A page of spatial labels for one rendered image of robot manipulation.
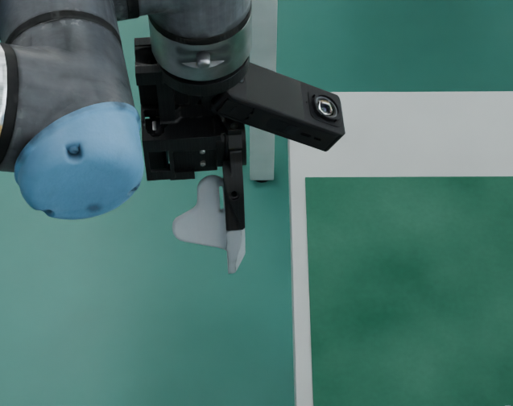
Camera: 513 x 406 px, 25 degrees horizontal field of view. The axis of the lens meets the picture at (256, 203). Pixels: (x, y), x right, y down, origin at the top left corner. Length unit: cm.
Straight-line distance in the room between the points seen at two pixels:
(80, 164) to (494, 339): 87
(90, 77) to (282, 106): 25
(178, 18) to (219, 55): 5
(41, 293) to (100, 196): 168
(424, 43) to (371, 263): 133
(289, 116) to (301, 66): 178
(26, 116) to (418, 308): 86
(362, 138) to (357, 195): 10
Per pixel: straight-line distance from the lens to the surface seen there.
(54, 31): 72
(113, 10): 77
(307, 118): 92
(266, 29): 212
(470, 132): 163
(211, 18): 81
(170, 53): 84
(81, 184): 68
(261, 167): 243
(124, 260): 238
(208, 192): 95
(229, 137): 92
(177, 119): 92
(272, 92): 92
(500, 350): 145
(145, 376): 225
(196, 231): 96
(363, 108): 164
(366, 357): 142
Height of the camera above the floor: 200
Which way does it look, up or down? 55 degrees down
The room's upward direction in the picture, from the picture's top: straight up
